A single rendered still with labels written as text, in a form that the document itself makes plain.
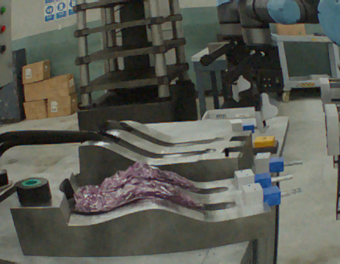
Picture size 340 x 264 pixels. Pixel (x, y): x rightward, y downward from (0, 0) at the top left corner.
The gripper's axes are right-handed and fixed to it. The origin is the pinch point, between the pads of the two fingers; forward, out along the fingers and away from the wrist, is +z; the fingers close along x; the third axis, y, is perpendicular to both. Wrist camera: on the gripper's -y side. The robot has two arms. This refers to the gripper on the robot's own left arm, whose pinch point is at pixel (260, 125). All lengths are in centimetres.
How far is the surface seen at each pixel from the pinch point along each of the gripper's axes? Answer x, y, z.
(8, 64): 32, -92, -20
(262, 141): 22.2, -2.6, 9.8
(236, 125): 41.4, -13.4, 9.2
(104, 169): -13.5, -35.1, 5.8
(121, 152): -12.5, -30.6, 2.2
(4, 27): 27, -90, -36
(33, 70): 573, -387, 33
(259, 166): -2.6, -0.5, 9.7
